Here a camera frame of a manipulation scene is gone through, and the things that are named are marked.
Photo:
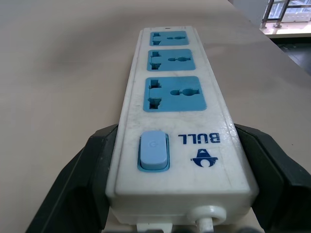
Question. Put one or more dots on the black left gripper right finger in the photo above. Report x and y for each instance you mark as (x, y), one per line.
(274, 179)

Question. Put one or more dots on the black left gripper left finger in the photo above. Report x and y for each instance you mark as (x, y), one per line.
(73, 184)

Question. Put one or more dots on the white blue-socket power strip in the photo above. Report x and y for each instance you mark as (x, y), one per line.
(170, 116)

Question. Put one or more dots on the metal railing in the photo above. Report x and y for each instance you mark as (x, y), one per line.
(279, 13)

